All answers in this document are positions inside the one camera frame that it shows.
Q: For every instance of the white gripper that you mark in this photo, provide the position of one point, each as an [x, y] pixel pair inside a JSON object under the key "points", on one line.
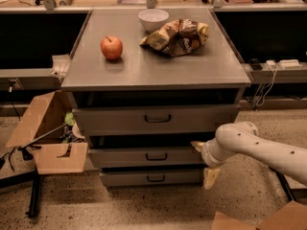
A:
{"points": [[207, 155]]}

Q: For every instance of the grey drawer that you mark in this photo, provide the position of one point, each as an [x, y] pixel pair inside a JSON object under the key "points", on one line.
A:
{"points": [[154, 119], [155, 177], [144, 157]]}

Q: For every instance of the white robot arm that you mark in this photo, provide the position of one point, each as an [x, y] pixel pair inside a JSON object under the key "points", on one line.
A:
{"points": [[243, 138]]}

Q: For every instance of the grey bottom drawer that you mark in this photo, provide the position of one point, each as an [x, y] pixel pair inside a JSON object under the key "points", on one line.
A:
{"points": [[155, 177]]}

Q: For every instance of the grey top drawer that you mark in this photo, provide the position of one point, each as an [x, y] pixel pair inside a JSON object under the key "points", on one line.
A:
{"points": [[154, 119]]}

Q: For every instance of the grey metal drawer cabinet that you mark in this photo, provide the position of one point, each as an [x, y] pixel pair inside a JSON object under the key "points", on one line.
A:
{"points": [[140, 77]]}

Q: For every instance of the open cardboard box left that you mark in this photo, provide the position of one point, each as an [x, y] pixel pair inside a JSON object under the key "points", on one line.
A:
{"points": [[45, 113]]}

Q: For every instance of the black stand leg right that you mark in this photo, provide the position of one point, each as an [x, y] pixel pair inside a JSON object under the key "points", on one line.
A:
{"points": [[286, 187]]}

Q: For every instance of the cardboard box bottom right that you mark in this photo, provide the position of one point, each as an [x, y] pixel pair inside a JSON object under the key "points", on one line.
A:
{"points": [[292, 216]]}

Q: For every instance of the black small device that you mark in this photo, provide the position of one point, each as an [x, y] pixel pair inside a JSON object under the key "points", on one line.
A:
{"points": [[255, 64]]}

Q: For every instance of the white power strip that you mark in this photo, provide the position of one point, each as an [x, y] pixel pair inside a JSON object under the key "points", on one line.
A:
{"points": [[289, 63]]}

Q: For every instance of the crumpled chip bag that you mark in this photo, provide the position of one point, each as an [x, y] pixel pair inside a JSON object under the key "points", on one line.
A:
{"points": [[177, 38]]}

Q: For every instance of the red apple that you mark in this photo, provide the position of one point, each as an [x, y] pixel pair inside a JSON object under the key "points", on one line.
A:
{"points": [[111, 47]]}

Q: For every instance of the white bowl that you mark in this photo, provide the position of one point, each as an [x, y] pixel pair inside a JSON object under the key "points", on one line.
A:
{"points": [[152, 19]]}

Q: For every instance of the black stand left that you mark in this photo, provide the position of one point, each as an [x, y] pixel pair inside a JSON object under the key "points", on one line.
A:
{"points": [[28, 176]]}

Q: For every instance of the white plastic tray left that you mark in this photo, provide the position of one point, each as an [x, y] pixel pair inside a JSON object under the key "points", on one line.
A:
{"points": [[60, 65]]}

